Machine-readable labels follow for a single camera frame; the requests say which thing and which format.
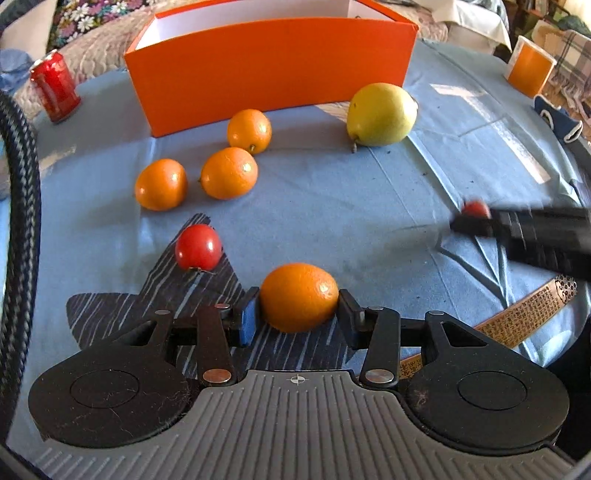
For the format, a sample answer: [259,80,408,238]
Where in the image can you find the blue printed tablecloth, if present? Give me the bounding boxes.
[9,39,591,457]

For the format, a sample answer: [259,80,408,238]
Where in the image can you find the small orange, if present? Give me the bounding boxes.
[134,158,188,212]
[200,147,259,200]
[226,109,273,154]
[260,263,340,334]

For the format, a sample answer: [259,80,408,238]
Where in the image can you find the white pillow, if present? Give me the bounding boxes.
[0,0,58,58]

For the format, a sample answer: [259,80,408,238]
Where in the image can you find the white folded sheet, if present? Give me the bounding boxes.
[434,0,513,51]

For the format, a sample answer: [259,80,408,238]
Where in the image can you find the yellow-green lemon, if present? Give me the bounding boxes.
[346,82,419,153]

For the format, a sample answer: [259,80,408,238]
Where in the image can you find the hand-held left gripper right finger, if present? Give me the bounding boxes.
[337,290,490,391]

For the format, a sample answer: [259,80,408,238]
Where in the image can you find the small red tomato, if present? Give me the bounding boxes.
[462,199,491,219]
[174,224,223,272]

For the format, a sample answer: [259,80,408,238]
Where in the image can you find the orange cardboard box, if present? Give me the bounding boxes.
[124,0,419,138]

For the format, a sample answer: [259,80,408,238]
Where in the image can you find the floral cushion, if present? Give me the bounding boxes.
[48,0,144,42]

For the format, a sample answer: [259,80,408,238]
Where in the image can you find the brown engraved wooden strip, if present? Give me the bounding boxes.
[399,273,579,381]

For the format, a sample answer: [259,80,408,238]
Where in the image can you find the red soda can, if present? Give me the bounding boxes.
[30,50,82,124]

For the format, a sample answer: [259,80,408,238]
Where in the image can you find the black braided cable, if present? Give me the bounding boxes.
[0,90,43,444]

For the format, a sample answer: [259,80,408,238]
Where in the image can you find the plaid blanket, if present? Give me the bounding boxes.
[549,30,591,112]

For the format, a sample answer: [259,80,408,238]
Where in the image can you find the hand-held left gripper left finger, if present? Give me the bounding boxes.
[111,286,259,388]

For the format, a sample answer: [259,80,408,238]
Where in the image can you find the blue bedsheet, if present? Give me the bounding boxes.
[0,48,38,93]

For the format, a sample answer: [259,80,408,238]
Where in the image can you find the orange cup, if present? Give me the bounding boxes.
[506,35,557,99]

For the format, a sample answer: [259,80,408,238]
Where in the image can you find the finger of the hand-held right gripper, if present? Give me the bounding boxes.
[450,210,522,240]

